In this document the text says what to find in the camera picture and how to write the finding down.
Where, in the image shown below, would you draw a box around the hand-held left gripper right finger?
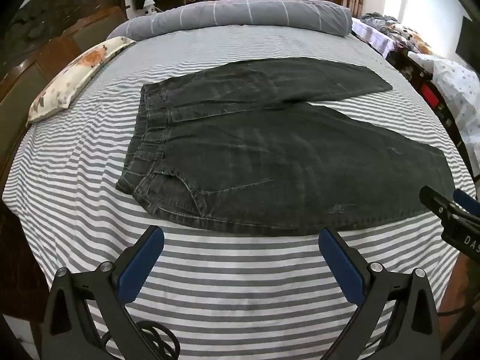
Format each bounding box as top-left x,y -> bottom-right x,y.
318,227 -> 443,360

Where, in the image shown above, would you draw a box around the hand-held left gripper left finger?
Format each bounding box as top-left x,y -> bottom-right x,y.
41,225 -> 166,360

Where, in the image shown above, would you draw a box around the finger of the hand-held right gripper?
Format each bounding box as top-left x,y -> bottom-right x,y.
453,189 -> 480,216
419,185 -> 464,221

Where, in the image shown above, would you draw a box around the dark grey denim pants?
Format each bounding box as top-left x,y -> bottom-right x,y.
115,57 -> 449,238

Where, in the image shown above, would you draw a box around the bed with striped sheet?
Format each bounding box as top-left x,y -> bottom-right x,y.
0,24 -> 479,360

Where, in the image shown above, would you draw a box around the white dotted cloth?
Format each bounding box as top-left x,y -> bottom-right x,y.
409,52 -> 480,173

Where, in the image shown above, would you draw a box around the pile of patterned cloths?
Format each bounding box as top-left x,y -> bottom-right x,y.
352,13 -> 432,59

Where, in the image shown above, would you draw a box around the floral pillow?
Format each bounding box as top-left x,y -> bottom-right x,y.
27,36 -> 136,124

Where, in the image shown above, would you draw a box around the carved wooden headboard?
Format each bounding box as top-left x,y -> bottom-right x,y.
0,0 -> 130,181

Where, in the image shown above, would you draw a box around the grey checked bolster pillow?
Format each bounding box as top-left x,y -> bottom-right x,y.
106,0 -> 353,42

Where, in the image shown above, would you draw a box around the black wall television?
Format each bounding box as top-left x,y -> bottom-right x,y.
455,15 -> 480,72

